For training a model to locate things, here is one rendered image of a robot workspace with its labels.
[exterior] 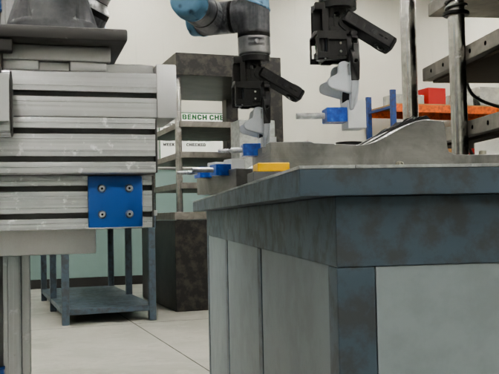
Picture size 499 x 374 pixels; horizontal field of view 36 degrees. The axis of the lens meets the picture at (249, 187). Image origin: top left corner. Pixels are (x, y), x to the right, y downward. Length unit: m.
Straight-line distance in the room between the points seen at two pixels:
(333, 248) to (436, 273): 0.14
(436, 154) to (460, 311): 0.69
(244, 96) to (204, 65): 4.62
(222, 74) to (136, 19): 3.02
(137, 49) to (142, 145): 7.91
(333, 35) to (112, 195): 0.52
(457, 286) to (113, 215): 0.58
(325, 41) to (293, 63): 8.22
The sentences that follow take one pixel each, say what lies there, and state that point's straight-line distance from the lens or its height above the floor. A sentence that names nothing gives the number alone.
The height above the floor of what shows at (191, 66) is 1.95.
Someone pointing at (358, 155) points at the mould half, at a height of 0.86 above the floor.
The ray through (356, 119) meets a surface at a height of 0.92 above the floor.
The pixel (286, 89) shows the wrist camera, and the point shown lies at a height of 1.03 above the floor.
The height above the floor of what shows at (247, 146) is 0.90.
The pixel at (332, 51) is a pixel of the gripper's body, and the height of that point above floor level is 1.05.
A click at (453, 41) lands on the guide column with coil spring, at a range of 2.71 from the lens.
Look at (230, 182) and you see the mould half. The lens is 1.90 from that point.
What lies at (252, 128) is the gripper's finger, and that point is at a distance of 1.75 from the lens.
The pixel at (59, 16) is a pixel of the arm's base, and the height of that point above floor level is 1.06.
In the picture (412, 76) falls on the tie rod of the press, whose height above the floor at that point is 1.26.
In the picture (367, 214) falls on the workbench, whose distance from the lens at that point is 1.00.
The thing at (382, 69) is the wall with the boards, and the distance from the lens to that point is 10.26.
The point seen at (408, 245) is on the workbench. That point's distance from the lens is 1.02.
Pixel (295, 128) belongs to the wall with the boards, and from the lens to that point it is 9.61.
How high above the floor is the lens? 0.74
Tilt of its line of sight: 2 degrees up
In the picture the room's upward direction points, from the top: 1 degrees counter-clockwise
